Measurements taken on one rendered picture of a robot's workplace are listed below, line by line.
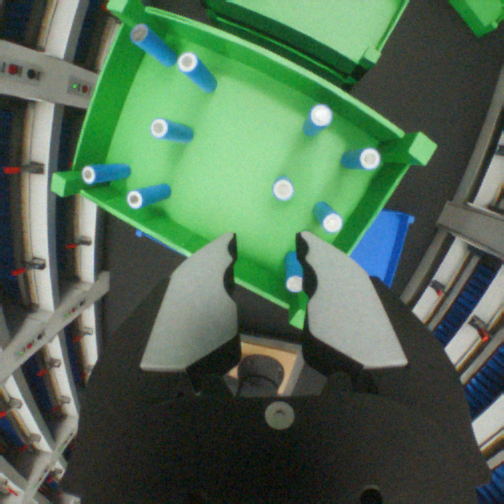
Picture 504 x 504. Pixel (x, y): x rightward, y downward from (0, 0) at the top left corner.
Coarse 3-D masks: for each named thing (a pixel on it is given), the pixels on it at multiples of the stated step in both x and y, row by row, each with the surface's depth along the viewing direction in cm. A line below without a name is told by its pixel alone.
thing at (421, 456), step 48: (336, 384) 5; (144, 432) 4; (192, 432) 4; (240, 432) 4; (288, 432) 4; (336, 432) 4; (384, 432) 4; (432, 432) 4; (96, 480) 3; (144, 480) 3; (192, 480) 3; (240, 480) 3; (288, 480) 3; (336, 480) 3; (384, 480) 3; (432, 480) 3
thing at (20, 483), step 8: (0, 456) 43; (0, 464) 42; (8, 464) 46; (0, 472) 41; (8, 472) 44; (16, 472) 49; (8, 480) 44; (16, 480) 48; (24, 480) 52; (16, 488) 48; (24, 488) 51; (0, 496) 44; (8, 496) 46; (16, 496) 48
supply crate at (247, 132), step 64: (128, 0) 14; (128, 64) 20; (256, 64) 20; (128, 128) 25; (192, 128) 24; (256, 128) 23; (384, 128) 18; (64, 192) 20; (128, 192) 27; (192, 192) 26; (256, 192) 26; (320, 192) 25; (384, 192) 20; (256, 256) 28
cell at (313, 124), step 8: (320, 104) 17; (312, 112) 17; (320, 112) 17; (328, 112) 17; (312, 120) 17; (320, 120) 17; (328, 120) 17; (304, 128) 21; (312, 128) 19; (320, 128) 18
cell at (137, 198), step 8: (160, 184) 26; (136, 192) 21; (144, 192) 21; (152, 192) 23; (160, 192) 24; (168, 192) 26; (128, 200) 21; (136, 200) 21; (144, 200) 21; (152, 200) 23; (160, 200) 25; (136, 208) 21
